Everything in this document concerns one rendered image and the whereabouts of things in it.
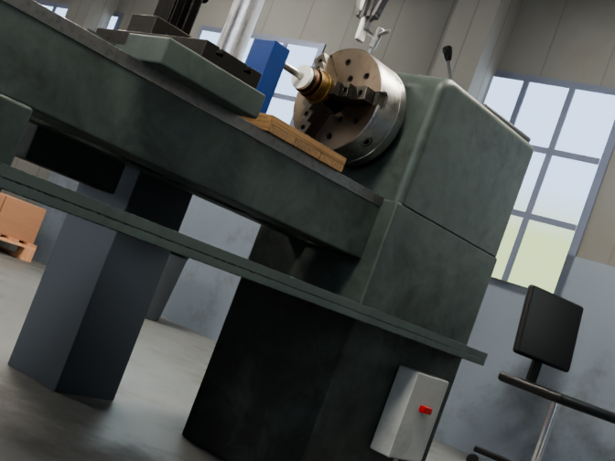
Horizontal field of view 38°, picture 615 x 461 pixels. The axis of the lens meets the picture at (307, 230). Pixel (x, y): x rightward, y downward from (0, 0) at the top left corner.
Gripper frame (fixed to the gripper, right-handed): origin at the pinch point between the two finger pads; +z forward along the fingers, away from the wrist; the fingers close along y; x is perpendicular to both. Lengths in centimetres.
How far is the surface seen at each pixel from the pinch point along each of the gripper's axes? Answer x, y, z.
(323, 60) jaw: -14.9, 3.5, 16.9
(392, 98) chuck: -5.7, 24.2, 23.0
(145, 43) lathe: -86, 24, 46
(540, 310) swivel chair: 252, -47, 39
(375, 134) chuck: -5.6, 22.7, 34.0
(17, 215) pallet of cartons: 189, -475, 73
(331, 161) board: -22, 26, 48
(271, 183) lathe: -38, 24, 60
